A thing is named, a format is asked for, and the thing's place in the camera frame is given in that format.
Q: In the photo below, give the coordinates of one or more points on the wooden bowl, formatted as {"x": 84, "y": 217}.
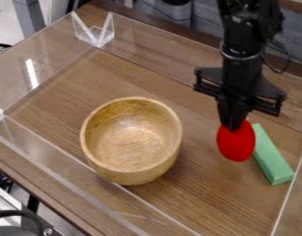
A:
{"x": 130, "y": 138}

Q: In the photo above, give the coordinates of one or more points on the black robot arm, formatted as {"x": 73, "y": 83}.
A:
{"x": 252, "y": 22}

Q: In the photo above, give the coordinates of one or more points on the green rectangular block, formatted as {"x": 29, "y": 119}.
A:
{"x": 276, "y": 167}

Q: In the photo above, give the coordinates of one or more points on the black metal clamp base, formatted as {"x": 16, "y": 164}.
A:
{"x": 49, "y": 230}

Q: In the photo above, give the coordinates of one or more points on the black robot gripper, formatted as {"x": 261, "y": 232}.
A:
{"x": 238, "y": 87}

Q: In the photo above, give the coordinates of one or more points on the clear acrylic corner bracket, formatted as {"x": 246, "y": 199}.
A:
{"x": 93, "y": 35}

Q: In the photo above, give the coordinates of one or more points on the red plush strawberry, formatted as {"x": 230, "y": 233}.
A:
{"x": 236, "y": 144}

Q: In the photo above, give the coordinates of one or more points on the clear acrylic enclosure wall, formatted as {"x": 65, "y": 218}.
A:
{"x": 56, "y": 79}

